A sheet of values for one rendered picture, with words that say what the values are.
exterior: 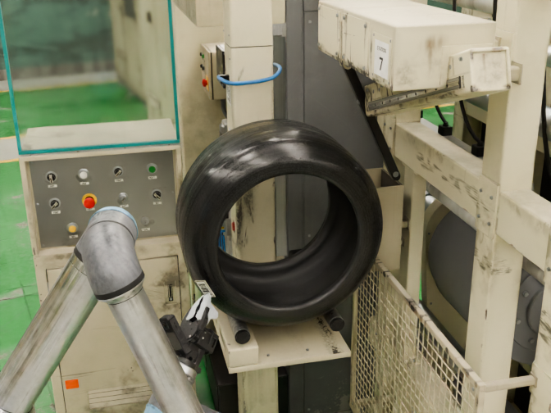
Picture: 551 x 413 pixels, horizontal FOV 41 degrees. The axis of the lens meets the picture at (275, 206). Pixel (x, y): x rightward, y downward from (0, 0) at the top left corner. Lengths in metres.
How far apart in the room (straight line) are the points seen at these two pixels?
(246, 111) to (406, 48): 0.72
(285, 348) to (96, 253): 0.82
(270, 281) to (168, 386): 0.73
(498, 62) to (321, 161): 0.54
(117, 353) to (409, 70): 1.72
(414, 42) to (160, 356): 0.90
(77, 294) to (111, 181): 0.98
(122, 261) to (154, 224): 1.16
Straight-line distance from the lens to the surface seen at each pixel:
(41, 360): 1.86
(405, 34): 1.68
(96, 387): 3.02
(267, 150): 1.92
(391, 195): 2.39
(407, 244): 2.52
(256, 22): 2.21
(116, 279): 1.60
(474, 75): 1.64
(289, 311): 2.10
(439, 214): 2.79
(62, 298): 1.78
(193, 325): 1.98
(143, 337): 1.66
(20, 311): 4.34
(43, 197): 2.72
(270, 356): 2.21
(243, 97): 2.24
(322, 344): 2.26
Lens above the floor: 2.00
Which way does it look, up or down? 21 degrees down
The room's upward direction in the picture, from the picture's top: 1 degrees counter-clockwise
